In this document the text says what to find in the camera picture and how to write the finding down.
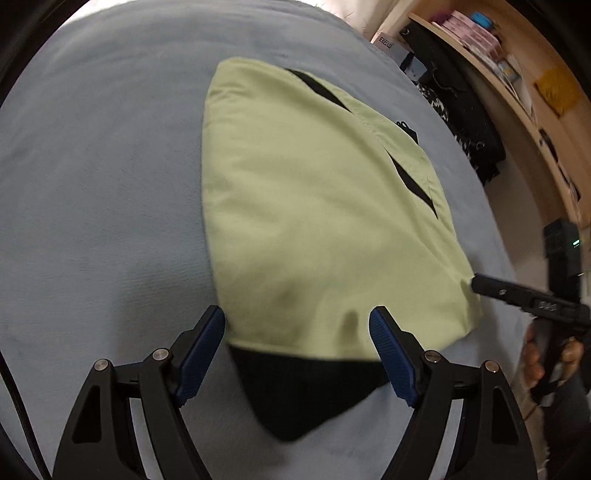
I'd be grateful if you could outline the wooden shelf unit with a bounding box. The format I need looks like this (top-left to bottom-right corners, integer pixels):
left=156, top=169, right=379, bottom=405
left=369, top=0, right=591, bottom=278

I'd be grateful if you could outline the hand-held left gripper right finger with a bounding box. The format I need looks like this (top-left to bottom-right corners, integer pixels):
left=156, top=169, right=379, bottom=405
left=368, top=305, right=539, bottom=480

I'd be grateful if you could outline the stack of pink boxes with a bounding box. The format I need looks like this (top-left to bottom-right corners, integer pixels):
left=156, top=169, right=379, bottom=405
left=431, top=10, right=504, bottom=61

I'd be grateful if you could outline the green and black hooded jacket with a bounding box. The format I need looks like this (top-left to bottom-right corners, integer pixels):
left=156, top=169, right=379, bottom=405
left=201, top=56, right=485, bottom=443

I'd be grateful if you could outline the person's right hand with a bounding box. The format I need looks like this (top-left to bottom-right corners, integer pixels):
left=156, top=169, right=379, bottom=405
left=523, top=323, right=587, bottom=393

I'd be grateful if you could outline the black bag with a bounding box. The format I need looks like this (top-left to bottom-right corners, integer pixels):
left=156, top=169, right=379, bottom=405
left=399, top=21, right=506, bottom=185

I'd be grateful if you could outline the yellow paper sheet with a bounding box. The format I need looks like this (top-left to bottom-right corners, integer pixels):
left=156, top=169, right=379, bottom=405
left=536, top=67, right=580, bottom=116

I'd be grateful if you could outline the dark grey cloth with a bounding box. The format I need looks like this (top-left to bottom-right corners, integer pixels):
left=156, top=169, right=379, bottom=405
left=538, top=378, right=591, bottom=480

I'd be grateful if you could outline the blue-grey bed blanket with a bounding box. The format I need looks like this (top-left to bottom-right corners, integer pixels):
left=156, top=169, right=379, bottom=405
left=0, top=0, right=522, bottom=480

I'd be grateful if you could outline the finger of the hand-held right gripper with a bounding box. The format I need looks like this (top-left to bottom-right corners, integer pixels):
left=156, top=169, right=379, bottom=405
left=471, top=274, right=533, bottom=313

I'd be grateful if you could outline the stack of papers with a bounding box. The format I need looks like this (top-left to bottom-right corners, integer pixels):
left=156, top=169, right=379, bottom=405
left=496, top=53, right=539, bottom=121

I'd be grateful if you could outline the white cardboard box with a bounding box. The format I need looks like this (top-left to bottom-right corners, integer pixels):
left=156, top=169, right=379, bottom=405
left=373, top=31, right=430, bottom=83

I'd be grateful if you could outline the black cable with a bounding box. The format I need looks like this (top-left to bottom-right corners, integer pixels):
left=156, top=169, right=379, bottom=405
left=0, top=348, right=51, bottom=480

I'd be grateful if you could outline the black white patterned cloth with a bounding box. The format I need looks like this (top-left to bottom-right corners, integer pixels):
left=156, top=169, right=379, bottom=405
left=416, top=80, right=472, bottom=160

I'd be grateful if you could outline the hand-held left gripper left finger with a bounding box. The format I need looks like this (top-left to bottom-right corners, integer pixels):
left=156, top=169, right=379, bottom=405
left=53, top=305, right=227, bottom=480

